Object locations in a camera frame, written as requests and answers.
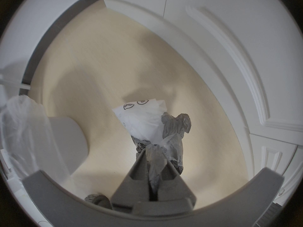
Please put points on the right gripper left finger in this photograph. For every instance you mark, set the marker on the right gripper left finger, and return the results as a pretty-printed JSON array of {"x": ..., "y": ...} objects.
[{"x": 132, "y": 188}]

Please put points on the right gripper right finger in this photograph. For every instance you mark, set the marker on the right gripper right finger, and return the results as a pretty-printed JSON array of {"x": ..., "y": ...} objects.
[{"x": 175, "y": 188}]

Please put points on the black plastic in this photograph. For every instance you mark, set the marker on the black plastic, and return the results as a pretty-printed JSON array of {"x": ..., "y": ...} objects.
[{"x": 175, "y": 131}]

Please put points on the clear plastic bag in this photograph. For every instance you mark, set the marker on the clear plastic bag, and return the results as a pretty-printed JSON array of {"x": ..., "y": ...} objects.
[{"x": 21, "y": 126}]

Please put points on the white printed wrapper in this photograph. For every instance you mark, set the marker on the white printed wrapper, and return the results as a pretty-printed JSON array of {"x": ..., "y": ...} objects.
[{"x": 139, "y": 119}]

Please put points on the white wardrobe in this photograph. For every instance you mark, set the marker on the white wardrobe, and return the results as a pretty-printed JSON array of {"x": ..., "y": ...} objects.
[{"x": 236, "y": 44}]

